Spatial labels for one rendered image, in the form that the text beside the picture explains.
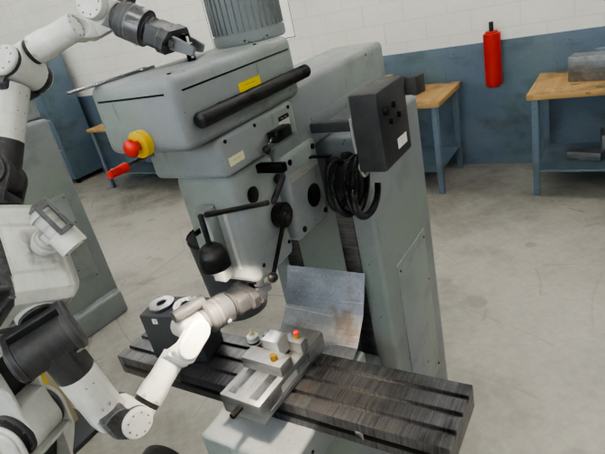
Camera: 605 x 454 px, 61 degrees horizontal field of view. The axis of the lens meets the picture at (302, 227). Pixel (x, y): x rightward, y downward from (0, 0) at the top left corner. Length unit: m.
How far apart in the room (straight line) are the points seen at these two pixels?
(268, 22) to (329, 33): 4.46
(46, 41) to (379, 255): 1.13
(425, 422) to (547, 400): 1.44
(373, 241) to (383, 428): 0.59
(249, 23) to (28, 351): 0.93
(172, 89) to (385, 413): 0.99
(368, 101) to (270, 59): 0.27
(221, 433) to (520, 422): 1.52
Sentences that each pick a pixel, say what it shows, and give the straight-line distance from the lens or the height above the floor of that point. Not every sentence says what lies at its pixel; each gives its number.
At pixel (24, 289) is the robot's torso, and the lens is 1.27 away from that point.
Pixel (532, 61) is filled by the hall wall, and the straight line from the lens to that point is 5.31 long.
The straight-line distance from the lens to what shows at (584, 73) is 4.76.
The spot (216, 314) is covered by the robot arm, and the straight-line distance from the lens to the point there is 1.42.
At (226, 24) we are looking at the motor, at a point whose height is 1.95.
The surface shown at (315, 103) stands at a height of 1.68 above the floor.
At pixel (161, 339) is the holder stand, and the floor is 1.01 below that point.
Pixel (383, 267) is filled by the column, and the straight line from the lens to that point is 1.75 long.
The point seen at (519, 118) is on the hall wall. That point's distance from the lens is 5.45.
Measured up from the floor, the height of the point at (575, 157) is 0.26.
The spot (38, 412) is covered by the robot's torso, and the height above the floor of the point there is 1.06.
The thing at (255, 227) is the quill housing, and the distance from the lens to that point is 1.32.
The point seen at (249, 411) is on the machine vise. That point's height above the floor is 0.96.
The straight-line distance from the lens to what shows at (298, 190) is 1.45.
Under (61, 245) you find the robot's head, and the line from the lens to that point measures 1.24.
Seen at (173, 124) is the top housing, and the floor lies 1.79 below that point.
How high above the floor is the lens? 1.99
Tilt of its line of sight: 24 degrees down
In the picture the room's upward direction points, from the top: 13 degrees counter-clockwise
